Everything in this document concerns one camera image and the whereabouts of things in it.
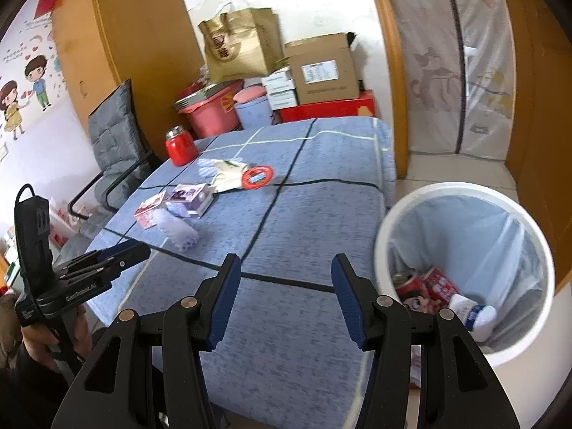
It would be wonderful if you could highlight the strawberry milk carton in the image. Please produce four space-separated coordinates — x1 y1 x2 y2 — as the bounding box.
134 191 167 230

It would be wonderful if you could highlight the purple foam fruit net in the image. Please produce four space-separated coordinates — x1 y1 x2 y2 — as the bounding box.
153 207 199 250

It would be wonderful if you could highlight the white blue milk carton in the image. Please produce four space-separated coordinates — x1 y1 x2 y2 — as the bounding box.
449 294 497 343

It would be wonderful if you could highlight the red drink can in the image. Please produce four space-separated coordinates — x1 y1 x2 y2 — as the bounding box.
422 267 459 308
392 271 433 314

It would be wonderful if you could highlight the red drink can front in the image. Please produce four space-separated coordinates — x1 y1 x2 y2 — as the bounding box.
422 267 459 308

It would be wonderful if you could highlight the purple grape milk carton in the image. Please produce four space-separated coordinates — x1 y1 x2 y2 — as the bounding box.
164 183 213 219

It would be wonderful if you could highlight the white trash bin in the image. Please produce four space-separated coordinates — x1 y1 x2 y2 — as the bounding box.
374 181 557 367

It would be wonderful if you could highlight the person's left hand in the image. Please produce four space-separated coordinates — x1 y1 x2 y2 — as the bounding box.
1 290 92 370

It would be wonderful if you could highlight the grey cushioned chair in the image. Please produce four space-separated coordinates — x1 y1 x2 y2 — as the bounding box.
67 79 161 221

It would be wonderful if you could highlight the red thermos jar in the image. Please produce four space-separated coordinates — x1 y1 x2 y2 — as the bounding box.
165 126 199 167

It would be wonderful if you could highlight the purple foam net rear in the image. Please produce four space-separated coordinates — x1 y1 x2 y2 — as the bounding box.
197 158 222 178

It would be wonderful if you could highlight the pink plastic bucket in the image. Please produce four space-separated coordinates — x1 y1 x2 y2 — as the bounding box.
173 80 243 138

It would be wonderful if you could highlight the blue checked tablecloth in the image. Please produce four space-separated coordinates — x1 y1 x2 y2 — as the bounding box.
89 116 395 428

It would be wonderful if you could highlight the lavender bucket pink lid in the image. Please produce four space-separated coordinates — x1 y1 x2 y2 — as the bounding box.
233 84 273 130

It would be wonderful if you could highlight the wooden wardrobe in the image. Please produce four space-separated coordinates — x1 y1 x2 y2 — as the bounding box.
51 0 204 159

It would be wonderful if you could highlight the wooden door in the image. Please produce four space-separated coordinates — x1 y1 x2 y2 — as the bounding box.
505 0 571 291

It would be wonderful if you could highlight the stack of white boxes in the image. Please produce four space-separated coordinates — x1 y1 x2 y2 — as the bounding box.
261 66 298 110

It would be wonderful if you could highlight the gold paper shopping bag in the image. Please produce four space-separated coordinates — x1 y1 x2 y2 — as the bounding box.
199 7 284 82

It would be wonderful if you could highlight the red gift box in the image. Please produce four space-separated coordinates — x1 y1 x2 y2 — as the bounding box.
279 90 376 123

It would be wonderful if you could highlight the brown cardboard box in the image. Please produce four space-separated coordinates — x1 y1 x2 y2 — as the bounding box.
284 33 360 105

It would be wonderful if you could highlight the cartoon screen door curtain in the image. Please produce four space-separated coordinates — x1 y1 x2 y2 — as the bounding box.
391 0 515 161

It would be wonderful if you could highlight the cartoon couple wall sticker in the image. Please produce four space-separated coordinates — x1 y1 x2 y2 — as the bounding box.
1 54 51 140

